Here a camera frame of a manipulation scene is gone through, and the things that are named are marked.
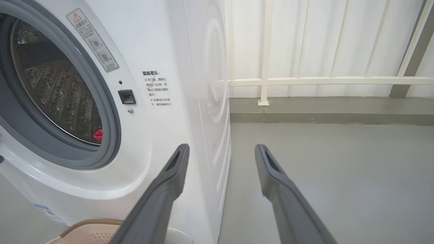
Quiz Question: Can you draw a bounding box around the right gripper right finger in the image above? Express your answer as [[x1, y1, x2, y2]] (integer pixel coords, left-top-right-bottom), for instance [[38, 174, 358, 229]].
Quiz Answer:
[[255, 144, 338, 244]]

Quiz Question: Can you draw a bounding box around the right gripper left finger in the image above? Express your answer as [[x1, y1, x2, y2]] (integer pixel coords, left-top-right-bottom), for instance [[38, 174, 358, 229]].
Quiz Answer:
[[108, 143, 190, 244]]

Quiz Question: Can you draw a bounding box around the cream perforated laundry basket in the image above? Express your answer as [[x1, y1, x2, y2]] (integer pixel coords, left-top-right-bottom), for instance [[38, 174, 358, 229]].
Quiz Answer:
[[46, 219, 126, 244]]

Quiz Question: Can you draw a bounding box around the grey rubber door gasket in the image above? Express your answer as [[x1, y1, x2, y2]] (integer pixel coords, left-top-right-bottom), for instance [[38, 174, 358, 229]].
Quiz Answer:
[[0, 0, 122, 170]]

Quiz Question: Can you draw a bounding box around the black door lock latch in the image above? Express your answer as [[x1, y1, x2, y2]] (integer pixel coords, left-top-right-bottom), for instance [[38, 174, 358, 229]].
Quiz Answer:
[[118, 89, 137, 105]]

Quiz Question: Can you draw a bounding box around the white front-load washing machine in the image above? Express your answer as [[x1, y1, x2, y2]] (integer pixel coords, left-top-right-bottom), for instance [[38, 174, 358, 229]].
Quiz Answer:
[[0, 0, 232, 244]]

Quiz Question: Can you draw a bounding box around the round white filter cover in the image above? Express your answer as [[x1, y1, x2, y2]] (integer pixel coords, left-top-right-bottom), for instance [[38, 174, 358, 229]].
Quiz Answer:
[[165, 228, 194, 244]]

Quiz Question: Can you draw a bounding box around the blue energy label sticker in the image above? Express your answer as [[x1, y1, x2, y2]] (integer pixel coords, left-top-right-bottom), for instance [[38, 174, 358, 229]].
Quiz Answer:
[[33, 203, 68, 226]]

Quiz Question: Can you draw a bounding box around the printed text notice label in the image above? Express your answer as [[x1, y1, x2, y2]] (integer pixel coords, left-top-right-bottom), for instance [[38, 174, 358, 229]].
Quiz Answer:
[[141, 70, 173, 107]]

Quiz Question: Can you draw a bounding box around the stainless steel washer drum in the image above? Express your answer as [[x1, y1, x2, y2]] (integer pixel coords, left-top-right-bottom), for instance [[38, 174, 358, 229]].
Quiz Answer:
[[12, 19, 103, 146]]

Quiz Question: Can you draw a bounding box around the white metal railing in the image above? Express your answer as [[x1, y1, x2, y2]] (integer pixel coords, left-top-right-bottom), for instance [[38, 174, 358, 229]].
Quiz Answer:
[[215, 0, 434, 106]]

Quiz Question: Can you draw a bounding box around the grey warning sticker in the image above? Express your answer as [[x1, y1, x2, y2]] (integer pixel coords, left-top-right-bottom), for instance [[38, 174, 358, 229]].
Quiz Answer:
[[66, 8, 120, 73]]

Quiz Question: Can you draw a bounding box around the grey metal post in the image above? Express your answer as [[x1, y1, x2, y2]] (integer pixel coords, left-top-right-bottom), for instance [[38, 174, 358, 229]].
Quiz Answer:
[[389, 0, 434, 99]]

